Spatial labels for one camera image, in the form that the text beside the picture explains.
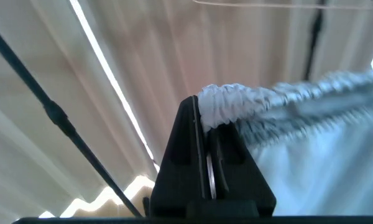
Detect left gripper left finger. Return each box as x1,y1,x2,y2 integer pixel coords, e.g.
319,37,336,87
149,95,208,218

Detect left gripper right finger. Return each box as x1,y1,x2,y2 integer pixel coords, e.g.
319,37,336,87
206,121,277,218

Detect pale grey shorts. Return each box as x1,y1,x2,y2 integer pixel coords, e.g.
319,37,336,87
197,70,373,217

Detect black clothes rack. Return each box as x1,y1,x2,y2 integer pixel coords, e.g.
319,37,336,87
0,0,326,218

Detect beige curtain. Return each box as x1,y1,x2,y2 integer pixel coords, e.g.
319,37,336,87
0,0,373,218

